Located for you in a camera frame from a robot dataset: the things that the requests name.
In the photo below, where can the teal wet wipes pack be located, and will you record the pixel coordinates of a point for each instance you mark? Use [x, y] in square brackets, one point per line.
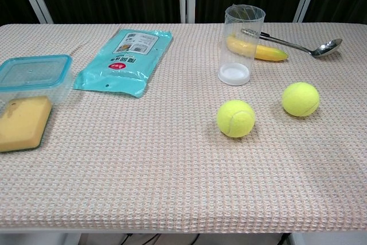
[123, 64]

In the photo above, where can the beige waffle weave tablecloth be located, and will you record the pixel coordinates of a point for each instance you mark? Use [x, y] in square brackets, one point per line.
[172, 156]

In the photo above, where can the clear plastic cup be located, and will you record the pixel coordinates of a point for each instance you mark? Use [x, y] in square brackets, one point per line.
[241, 64]

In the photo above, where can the yellow tennis ball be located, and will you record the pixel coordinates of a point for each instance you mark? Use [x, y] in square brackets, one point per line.
[300, 99]
[235, 118]

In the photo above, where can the yellow sponge with green base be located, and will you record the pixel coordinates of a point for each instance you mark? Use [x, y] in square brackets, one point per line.
[20, 126]

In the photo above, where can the clear box with teal lid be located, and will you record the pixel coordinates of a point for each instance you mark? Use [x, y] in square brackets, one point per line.
[31, 75]

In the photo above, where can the stainless steel ladle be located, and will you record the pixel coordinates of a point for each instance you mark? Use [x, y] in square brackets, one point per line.
[324, 48]

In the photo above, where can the yellow banana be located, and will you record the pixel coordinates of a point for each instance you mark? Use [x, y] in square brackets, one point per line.
[269, 52]

